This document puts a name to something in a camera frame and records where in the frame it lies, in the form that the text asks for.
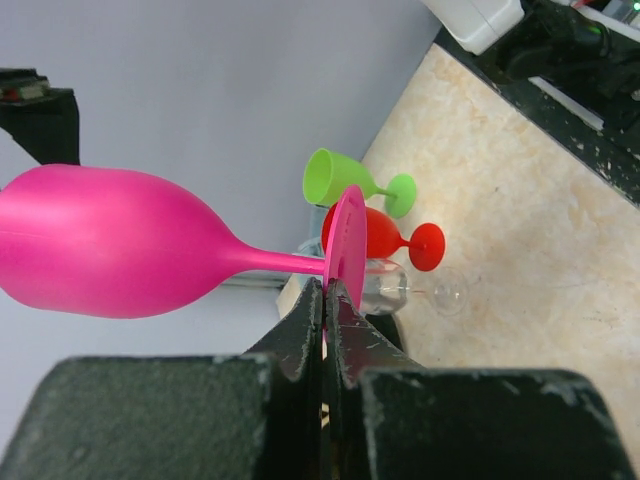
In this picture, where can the red plastic wine glass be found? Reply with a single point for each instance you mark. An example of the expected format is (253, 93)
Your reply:
(426, 246)

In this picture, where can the green plastic wine glass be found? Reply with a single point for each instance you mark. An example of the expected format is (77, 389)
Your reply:
(328, 174)

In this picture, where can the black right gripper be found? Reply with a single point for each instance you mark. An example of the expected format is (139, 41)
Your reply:
(42, 119)

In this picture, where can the clear wine glass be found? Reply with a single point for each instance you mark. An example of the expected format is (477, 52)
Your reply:
(388, 289)

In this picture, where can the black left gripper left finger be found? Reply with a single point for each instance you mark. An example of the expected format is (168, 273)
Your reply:
(250, 416)

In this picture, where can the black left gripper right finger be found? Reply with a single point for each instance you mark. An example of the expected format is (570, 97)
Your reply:
(392, 418)

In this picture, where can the pink plastic wine glass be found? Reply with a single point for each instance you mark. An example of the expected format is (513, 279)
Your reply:
(123, 244)

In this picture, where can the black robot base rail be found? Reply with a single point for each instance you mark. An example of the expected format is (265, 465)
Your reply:
(618, 168)

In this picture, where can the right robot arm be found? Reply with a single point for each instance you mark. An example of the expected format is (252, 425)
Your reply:
(583, 55)

